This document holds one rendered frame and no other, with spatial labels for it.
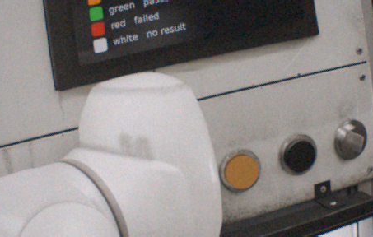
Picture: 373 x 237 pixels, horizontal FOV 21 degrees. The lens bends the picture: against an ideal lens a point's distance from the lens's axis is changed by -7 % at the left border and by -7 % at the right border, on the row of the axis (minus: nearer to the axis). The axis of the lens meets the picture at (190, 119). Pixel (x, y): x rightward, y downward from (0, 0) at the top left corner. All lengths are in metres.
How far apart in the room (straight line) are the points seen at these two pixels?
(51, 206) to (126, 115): 0.12
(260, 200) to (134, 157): 0.23
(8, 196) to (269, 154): 0.34
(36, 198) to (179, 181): 0.13
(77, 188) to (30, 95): 0.18
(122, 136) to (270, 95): 0.23
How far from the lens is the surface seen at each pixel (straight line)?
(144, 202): 0.76
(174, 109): 0.77
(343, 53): 0.98
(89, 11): 0.86
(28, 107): 0.88
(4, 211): 0.68
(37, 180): 0.72
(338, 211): 0.97
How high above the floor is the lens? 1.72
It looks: 15 degrees down
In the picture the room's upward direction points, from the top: 9 degrees counter-clockwise
